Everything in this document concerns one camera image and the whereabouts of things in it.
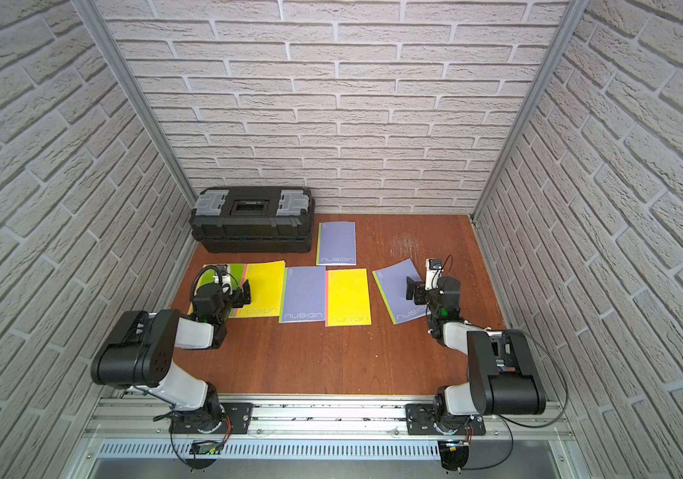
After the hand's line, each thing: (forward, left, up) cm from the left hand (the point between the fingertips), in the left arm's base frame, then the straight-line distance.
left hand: (234, 276), depth 94 cm
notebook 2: (-5, -37, -5) cm, 37 cm away
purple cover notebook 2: (-3, -22, -6) cm, 23 cm away
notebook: (+1, -52, -5) cm, 53 cm away
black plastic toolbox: (+14, -7, +12) cm, 20 cm away
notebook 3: (-1, -10, -5) cm, 11 cm away
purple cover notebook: (+18, -33, -5) cm, 38 cm away
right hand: (-2, -62, +2) cm, 62 cm away
